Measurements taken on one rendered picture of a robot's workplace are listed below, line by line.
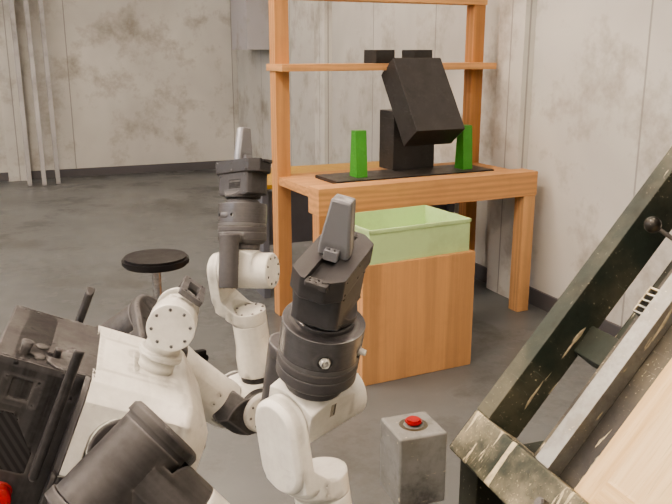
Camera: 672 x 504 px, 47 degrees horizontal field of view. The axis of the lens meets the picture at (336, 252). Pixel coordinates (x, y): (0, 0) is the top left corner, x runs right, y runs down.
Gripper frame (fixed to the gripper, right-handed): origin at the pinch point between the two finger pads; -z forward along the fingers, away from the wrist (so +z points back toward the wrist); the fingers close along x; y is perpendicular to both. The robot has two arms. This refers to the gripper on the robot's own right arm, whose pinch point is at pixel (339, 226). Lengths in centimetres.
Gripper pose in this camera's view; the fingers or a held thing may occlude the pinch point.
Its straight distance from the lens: 76.1
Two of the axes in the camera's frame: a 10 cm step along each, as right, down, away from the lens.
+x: 3.4, -4.1, 8.5
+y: 9.3, 2.8, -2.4
